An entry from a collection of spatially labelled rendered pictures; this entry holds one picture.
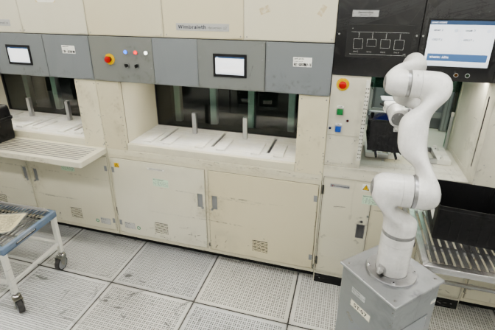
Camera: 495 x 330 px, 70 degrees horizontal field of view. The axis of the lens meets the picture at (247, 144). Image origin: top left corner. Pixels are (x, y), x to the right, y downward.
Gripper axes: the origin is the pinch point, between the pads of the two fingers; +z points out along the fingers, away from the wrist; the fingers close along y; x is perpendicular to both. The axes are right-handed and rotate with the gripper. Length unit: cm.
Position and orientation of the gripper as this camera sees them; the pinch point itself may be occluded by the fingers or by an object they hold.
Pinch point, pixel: (392, 102)
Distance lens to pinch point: 210.1
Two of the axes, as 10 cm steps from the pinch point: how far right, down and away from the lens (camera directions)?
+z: 2.7, -3.6, 8.9
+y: 9.6, 1.1, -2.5
